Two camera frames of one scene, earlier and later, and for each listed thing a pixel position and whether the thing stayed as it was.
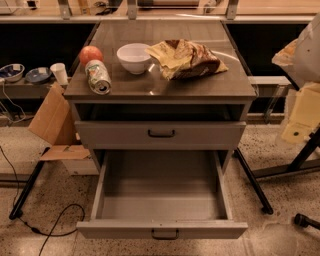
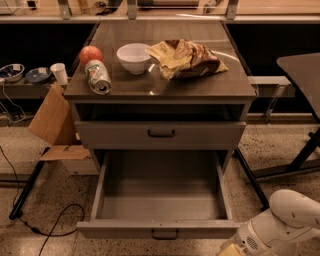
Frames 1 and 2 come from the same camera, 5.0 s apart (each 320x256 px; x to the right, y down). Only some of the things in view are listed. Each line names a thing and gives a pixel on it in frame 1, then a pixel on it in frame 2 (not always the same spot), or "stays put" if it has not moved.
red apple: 89,53 stays put
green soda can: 99,78 stays put
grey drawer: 160,195 stays put
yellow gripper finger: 304,116 to 262,235
